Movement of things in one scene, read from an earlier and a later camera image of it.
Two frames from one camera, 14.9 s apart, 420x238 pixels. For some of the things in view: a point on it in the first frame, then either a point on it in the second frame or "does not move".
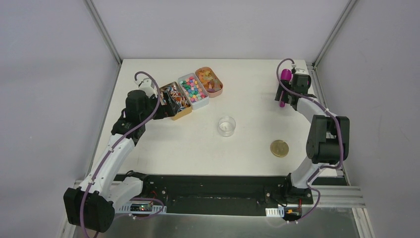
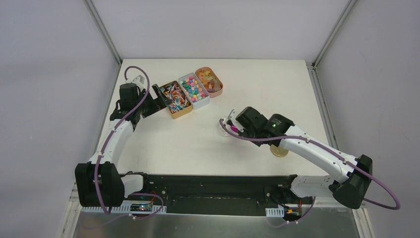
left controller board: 135,207 does not move
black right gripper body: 287,94 to 249,133
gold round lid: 279,148 does not move
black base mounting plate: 214,195 does not move
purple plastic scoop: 286,75 to 234,128
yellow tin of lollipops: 181,100 does not move
